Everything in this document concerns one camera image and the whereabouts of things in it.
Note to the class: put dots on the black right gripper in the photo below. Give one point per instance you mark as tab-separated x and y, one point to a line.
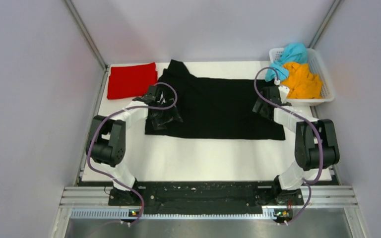
258	105

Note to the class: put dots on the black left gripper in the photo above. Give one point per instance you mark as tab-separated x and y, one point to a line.
170	115

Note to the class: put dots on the black t shirt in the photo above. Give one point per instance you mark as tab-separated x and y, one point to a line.
214	108

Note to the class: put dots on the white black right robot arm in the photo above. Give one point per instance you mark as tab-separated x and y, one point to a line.
316	147

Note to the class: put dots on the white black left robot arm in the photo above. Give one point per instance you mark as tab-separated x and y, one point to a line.
106	143

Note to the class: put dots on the red folded t shirt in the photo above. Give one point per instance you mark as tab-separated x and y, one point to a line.
131	81

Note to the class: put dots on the orange t shirt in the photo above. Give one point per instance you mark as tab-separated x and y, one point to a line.
301	82

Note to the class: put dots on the light blue t shirt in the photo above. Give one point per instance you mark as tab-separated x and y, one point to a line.
293	52

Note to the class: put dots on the white plastic laundry basket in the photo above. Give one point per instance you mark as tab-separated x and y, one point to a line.
317	67

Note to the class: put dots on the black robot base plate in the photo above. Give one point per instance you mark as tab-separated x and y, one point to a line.
209	197

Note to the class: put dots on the aluminium frame rail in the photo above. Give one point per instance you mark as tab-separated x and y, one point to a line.
93	202

